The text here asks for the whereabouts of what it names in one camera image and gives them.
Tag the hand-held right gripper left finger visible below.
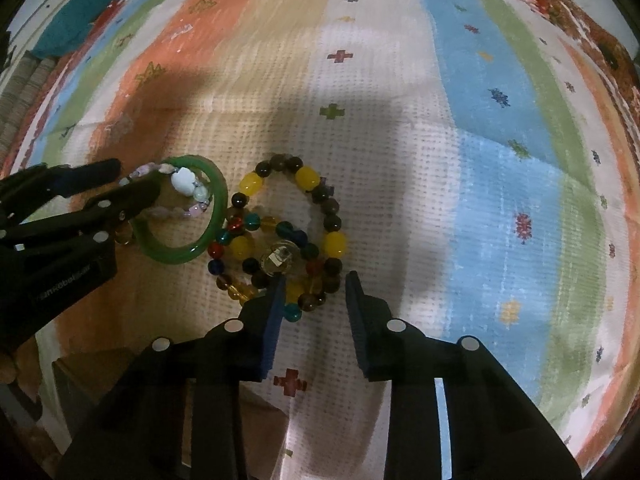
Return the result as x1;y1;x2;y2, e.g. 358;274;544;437
57;275;287;480

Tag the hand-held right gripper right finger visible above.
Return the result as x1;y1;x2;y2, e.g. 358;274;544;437
346;270;583;480

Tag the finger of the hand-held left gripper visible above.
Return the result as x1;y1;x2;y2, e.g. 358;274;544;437
0;178;162;261
0;158;123;223

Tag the pink bead bracelet white charm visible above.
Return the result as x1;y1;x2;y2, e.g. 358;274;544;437
118;160;213;221

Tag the green jade bangle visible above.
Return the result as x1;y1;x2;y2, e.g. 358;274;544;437
131;155;229;265

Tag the multicolour glass bead bracelet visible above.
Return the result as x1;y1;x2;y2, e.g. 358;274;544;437
207;207;326;324

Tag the yellow and brown bead bracelet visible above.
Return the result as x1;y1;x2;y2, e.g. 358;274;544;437
238;155;349;312

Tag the grey woven mat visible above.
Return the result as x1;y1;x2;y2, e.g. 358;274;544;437
0;55;57;163

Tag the teal cloth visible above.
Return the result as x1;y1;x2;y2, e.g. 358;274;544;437
30;0;168;59

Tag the striped patterned blanket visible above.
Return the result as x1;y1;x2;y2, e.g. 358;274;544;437
0;0;640;480

